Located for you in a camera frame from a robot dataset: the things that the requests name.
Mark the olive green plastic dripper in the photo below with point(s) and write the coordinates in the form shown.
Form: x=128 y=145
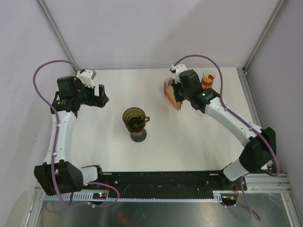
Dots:
x=135 y=119

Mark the clear plastic dripper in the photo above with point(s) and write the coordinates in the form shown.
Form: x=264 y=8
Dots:
x=204 y=115

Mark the grey carafe with red rim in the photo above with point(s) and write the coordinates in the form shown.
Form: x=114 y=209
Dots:
x=138 y=136

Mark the aluminium frame post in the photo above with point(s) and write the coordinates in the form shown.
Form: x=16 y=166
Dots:
x=268 y=27
x=55 y=30

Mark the grey slotted cable duct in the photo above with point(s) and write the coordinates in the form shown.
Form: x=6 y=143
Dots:
x=96 y=196

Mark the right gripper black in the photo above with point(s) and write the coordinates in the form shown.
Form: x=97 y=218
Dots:
x=178 y=97

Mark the aluminium frame rail right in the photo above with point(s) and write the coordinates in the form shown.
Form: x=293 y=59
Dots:
x=257 y=183

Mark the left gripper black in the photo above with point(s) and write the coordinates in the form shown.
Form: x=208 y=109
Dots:
x=98 y=101

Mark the glass beaker with orange contents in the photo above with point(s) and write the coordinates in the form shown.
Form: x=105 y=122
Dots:
x=207 y=79

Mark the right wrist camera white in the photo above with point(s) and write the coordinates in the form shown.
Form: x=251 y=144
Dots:
x=176 y=70

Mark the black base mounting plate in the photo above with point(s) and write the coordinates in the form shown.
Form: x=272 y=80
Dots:
x=170 y=183

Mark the aluminium frame post left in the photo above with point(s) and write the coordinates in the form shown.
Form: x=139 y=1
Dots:
x=55 y=30

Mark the aluminium frame post right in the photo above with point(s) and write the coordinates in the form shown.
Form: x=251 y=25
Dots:
x=268 y=27

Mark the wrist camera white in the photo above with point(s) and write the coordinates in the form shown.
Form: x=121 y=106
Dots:
x=86 y=77
x=176 y=70

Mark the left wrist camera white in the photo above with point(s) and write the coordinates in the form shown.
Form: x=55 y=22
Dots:
x=86 y=77

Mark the brown paper coffee filters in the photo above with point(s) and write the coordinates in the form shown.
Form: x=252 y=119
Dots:
x=178 y=105

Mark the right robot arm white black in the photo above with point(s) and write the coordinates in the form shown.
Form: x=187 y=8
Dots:
x=259 y=144

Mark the orange coffee filter box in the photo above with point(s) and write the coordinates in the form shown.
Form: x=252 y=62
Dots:
x=168 y=90

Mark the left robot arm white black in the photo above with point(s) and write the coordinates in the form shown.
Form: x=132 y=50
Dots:
x=57 y=174

